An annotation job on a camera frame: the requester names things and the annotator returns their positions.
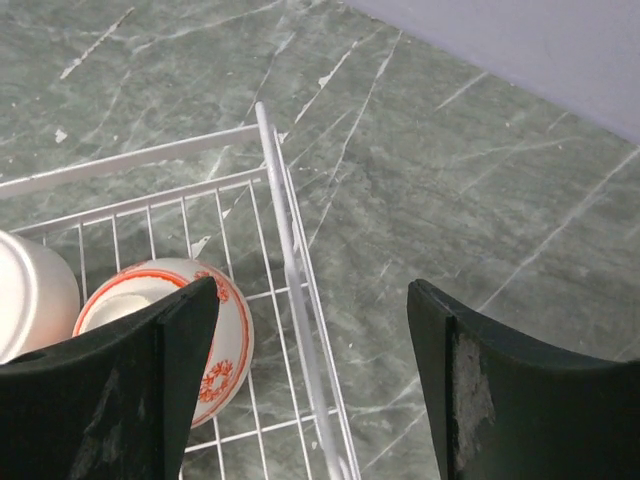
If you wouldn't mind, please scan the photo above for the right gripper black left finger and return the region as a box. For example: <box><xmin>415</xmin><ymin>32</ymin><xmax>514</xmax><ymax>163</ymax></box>
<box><xmin>1</xmin><ymin>277</ymin><xmax>219</xmax><ymax>479</ymax></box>

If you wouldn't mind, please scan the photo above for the cream two-handled soup bowl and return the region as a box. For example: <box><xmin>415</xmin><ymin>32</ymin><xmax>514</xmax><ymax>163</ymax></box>
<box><xmin>1</xmin><ymin>231</ymin><xmax>80</xmax><ymax>363</ymax></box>

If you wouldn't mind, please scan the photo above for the white wire dish rack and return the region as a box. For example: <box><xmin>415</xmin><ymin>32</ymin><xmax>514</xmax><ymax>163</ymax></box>
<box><xmin>1</xmin><ymin>104</ymin><xmax>360</xmax><ymax>479</ymax></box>

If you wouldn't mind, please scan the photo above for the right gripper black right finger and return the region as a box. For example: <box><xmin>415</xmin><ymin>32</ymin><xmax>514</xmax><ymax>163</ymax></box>
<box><xmin>407</xmin><ymin>279</ymin><xmax>639</xmax><ymax>479</ymax></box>

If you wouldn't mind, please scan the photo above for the white bowl red pattern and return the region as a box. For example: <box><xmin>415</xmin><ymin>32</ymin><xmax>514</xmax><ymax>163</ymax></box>
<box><xmin>73</xmin><ymin>258</ymin><xmax>255</xmax><ymax>428</ymax></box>

